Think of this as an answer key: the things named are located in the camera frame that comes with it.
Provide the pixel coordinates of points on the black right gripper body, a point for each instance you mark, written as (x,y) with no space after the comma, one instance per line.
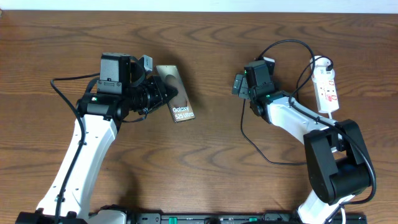
(243,91)

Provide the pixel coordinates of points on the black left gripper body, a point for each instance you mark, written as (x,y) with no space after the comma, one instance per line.
(147,96)

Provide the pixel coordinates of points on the bronze Galaxy smartphone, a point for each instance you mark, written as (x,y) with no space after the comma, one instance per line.
(179,104)

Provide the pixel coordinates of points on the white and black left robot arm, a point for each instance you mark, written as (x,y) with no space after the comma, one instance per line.
(123,84)

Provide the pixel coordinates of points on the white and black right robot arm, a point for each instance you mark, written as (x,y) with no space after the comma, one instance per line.
(338,163)

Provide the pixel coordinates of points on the white power strip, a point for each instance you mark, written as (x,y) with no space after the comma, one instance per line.
(323,79)

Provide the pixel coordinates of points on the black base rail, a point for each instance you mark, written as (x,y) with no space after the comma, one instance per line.
(217,218)

